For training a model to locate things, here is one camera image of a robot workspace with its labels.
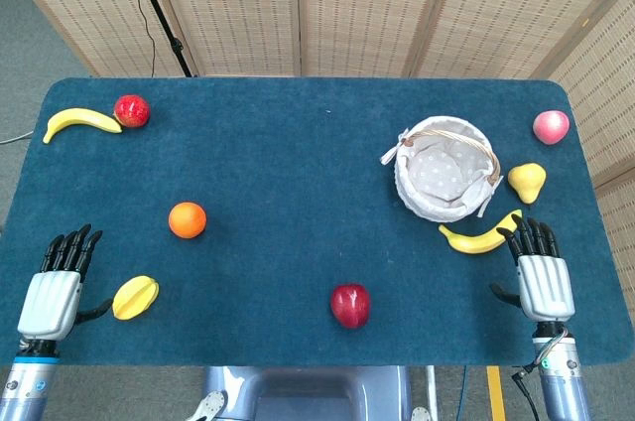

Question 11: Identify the grey robot torso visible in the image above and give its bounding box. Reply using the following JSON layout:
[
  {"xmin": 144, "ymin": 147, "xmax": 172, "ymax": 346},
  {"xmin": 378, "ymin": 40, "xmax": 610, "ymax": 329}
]
[{"xmin": 186, "ymin": 364, "xmax": 438, "ymax": 421}]

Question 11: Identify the black tripod pole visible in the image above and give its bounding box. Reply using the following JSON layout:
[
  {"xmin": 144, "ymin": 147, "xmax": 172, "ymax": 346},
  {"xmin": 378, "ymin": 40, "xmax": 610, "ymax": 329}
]
[{"xmin": 122, "ymin": 0, "xmax": 198, "ymax": 77}]

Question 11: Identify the blue table mat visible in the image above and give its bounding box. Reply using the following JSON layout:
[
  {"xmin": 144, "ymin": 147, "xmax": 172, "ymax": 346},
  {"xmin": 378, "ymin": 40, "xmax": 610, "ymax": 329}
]
[{"xmin": 0, "ymin": 76, "xmax": 629, "ymax": 367}]

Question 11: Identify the speckled red apple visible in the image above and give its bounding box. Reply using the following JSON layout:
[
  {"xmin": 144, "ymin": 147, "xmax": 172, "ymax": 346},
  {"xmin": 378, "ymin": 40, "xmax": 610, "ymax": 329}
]
[{"xmin": 113, "ymin": 94, "xmax": 151, "ymax": 129}]

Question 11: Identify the pink peach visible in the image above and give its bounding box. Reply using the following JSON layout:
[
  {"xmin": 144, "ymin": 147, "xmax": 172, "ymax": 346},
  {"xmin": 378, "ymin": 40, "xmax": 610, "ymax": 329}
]
[{"xmin": 532, "ymin": 110, "xmax": 572, "ymax": 146}]

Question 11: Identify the orange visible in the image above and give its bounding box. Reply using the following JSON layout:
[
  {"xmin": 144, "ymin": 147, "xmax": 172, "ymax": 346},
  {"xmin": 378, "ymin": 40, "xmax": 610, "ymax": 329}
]
[{"xmin": 168, "ymin": 202, "xmax": 207, "ymax": 240}]

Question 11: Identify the wicker basket with cloth liner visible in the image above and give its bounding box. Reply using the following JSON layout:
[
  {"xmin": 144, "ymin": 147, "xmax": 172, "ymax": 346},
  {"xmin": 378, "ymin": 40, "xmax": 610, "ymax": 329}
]
[{"xmin": 379, "ymin": 115, "xmax": 504, "ymax": 221}]

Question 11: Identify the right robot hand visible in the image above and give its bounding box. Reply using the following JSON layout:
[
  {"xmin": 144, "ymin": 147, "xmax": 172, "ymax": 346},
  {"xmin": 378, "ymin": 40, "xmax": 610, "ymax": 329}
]
[{"xmin": 489, "ymin": 214, "xmax": 576, "ymax": 324}]

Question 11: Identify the dark red apple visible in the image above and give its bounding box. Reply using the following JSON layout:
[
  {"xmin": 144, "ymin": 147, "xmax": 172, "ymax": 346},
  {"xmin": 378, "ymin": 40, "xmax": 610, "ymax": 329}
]
[{"xmin": 329, "ymin": 283, "xmax": 372, "ymax": 330}]

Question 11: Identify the yellow star fruit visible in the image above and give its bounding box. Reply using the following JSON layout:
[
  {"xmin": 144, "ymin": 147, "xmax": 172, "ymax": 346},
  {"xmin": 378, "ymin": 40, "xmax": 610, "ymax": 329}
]
[{"xmin": 111, "ymin": 275, "xmax": 161, "ymax": 322}]

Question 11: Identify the yellow banana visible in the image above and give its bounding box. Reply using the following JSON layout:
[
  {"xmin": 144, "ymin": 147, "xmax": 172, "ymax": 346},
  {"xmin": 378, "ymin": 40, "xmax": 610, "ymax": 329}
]
[
  {"xmin": 42, "ymin": 107, "xmax": 123, "ymax": 145},
  {"xmin": 438, "ymin": 209, "xmax": 524, "ymax": 255}
]

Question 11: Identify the yellow pear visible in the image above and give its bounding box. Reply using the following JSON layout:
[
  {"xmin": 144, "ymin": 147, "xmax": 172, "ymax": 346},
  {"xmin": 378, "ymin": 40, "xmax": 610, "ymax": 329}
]
[{"xmin": 506, "ymin": 162, "xmax": 548, "ymax": 205}]

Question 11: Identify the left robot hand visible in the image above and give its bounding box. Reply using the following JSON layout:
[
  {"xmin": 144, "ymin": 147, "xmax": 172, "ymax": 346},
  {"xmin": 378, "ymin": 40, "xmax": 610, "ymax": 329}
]
[{"xmin": 17, "ymin": 223, "xmax": 114, "ymax": 342}]

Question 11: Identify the thin black cable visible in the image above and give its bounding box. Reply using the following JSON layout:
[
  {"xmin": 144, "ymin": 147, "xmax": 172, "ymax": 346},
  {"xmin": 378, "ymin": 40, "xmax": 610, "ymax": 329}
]
[{"xmin": 116, "ymin": 0, "xmax": 158, "ymax": 77}]

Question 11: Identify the bamboo folding screen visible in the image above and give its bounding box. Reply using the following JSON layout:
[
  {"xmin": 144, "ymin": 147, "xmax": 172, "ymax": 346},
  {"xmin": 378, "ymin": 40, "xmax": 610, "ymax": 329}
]
[
  {"xmin": 548, "ymin": 0, "xmax": 635, "ymax": 323},
  {"xmin": 0, "ymin": 0, "xmax": 635, "ymax": 78}
]

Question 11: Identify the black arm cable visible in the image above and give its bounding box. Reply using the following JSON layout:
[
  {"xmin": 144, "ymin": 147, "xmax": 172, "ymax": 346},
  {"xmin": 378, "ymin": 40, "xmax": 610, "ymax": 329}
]
[{"xmin": 510, "ymin": 364, "xmax": 543, "ymax": 421}]

